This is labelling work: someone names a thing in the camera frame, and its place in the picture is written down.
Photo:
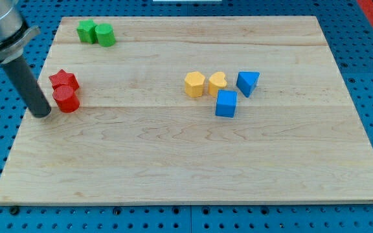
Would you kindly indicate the blue triangle block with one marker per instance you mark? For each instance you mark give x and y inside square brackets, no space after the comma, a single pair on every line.
[247,82]

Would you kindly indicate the red cylinder block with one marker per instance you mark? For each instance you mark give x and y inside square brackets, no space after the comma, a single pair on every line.
[66,99]

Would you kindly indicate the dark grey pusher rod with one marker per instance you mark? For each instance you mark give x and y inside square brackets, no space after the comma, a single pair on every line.
[22,78]

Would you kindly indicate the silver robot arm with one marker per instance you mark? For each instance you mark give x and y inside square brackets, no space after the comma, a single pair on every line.
[15,33]

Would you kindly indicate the blue cube block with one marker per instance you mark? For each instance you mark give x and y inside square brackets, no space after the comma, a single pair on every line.
[226,103]

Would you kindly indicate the yellow heart block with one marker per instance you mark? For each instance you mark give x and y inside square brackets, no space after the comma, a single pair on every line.
[217,81]

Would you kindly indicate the red star block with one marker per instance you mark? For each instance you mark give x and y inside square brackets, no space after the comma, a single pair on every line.
[64,78]

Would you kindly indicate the green cylinder block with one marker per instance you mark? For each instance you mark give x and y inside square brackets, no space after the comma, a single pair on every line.
[105,35]

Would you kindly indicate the green star block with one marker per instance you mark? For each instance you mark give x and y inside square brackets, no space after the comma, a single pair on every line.
[86,31]

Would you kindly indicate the light wooden board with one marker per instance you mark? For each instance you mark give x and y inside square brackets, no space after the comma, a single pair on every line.
[139,139]

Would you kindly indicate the yellow hexagon block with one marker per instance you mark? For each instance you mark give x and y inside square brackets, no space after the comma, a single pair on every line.
[194,84]

